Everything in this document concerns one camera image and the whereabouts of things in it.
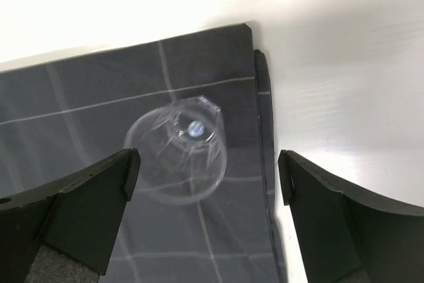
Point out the clear drinking glass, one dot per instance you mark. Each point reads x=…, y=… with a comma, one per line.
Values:
x=182, y=150

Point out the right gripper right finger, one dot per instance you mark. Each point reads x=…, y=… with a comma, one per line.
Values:
x=347, y=233

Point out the dark grey checked cloth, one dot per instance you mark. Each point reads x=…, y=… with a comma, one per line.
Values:
x=60, y=117

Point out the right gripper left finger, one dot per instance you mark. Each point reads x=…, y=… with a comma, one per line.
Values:
x=65, y=230

